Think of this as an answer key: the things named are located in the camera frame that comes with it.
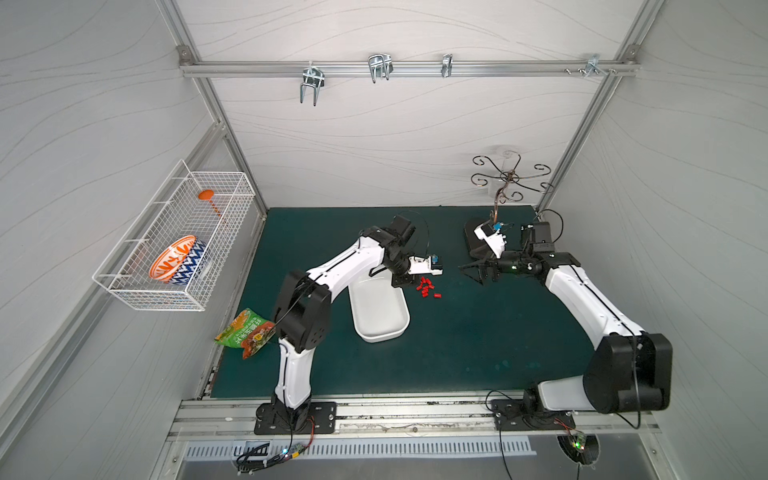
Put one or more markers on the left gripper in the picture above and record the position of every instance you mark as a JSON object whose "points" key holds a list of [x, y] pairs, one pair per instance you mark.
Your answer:
{"points": [[405, 274]]}

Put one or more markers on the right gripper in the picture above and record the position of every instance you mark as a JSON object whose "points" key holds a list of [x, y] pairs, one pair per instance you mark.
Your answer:
{"points": [[489, 267]]}

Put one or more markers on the white plastic storage box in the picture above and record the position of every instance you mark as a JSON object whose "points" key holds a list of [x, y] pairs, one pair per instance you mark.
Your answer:
{"points": [[379, 310]]}

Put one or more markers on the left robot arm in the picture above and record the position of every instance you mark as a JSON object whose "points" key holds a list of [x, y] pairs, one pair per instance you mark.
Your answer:
{"points": [[302, 312]]}

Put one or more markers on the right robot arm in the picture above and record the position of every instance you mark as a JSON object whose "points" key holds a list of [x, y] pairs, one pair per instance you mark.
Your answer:
{"points": [[630, 369]]}

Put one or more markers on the green table mat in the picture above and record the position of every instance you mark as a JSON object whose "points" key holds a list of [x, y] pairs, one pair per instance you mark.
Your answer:
{"points": [[499, 336]]}

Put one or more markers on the green snack packet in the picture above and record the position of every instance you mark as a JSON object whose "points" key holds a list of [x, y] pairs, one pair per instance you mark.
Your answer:
{"points": [[248, 332]]}

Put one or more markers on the blue white patterned bowl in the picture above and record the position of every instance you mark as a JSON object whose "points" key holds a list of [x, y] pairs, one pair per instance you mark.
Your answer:
{"points": [[196, 262]]}

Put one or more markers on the orange ball on stick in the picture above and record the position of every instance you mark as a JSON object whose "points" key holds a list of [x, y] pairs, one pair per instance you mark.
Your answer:
{"points": [[208, 196]]}

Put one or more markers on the orange white patterned bowl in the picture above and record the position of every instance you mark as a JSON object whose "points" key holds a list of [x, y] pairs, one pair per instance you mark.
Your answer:
{"points": [[170, 260]]}

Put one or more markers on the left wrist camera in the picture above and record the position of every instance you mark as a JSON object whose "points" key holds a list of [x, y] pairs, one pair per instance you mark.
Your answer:
{"points": [[429, 265]]}

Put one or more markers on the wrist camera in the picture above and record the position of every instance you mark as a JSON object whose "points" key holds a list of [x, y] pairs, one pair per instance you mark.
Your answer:
{"points": [[429, 265], [490, 234]]}

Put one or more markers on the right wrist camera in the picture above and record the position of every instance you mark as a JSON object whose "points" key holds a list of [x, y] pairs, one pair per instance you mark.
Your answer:
{"points": [[490, 234]]}

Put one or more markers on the copper wire jewelry stand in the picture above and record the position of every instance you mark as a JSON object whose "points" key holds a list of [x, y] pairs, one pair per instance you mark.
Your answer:
{"points": [[507, 185]]}

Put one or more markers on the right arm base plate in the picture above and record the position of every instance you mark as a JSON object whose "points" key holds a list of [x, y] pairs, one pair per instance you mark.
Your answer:
{"points": [[524, 415]]}

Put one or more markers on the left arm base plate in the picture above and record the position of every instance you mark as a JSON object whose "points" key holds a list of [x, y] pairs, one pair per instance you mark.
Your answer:
{"points": [[275, 418]]}

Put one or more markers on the white wire basket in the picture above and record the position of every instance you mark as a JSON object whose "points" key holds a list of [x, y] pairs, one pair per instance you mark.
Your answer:
{"points": [[172, 213]]}

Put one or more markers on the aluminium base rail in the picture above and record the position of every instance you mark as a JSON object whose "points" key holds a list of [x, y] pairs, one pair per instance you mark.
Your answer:
{"points": [[440, 414]]}

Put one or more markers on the aluminium cross rail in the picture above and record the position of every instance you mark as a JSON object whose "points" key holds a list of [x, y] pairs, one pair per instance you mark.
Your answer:
{"points": [[402, 69]]}

